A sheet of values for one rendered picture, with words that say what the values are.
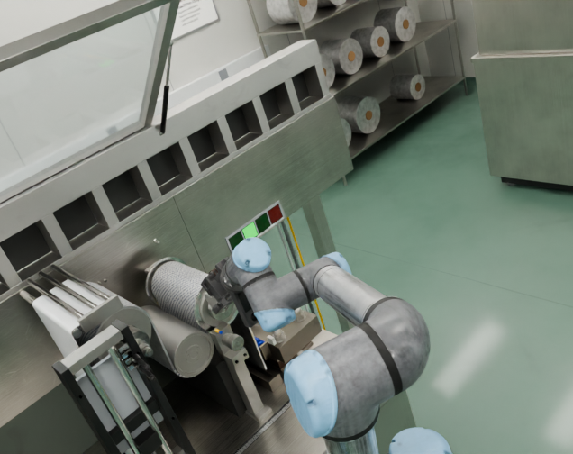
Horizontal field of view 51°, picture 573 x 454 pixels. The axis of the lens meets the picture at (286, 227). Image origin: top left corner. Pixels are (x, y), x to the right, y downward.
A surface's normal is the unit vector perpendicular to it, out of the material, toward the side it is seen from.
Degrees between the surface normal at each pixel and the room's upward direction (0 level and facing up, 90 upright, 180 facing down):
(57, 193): 90
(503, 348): 0
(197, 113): 90
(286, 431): 0
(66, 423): 90
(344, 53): 90
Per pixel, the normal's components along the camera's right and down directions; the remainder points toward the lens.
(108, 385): 0.66, 0.18
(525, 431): -0.29, -0.84
